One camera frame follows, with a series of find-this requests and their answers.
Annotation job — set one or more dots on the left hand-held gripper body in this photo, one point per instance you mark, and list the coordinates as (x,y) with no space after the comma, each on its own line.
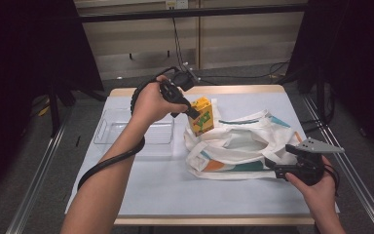
(181,81)

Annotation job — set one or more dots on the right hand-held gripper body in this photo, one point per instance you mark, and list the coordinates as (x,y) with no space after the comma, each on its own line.
(310,169)

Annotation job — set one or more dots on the yellow drink carton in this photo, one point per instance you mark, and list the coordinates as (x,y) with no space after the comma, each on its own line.
(203,122)

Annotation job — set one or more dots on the white patterned tote bag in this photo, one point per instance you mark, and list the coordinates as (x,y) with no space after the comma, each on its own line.
(240,146)

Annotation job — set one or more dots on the person's right hand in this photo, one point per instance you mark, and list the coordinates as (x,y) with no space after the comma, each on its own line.
(321,198)

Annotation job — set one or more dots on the person's left hand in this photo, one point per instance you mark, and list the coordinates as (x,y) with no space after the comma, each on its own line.
(151,102)

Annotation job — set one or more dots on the clear plastic container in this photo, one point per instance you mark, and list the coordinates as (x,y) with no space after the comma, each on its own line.
(157,135)

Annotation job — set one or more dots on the black metal stand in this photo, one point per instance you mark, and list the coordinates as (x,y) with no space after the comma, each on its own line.
(319,97)
(54,107)

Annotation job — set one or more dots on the black horizontal bar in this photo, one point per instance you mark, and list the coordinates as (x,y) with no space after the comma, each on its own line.
(240,11)

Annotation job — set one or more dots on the black curtain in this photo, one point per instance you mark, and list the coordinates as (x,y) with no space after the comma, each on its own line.
(354,65)
(29,65)

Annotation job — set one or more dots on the metal floor rail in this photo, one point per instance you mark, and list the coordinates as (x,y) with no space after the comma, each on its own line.
(363,195)
(35,182)

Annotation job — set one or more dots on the white wall socket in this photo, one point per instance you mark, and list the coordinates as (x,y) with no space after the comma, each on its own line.
(177,4)

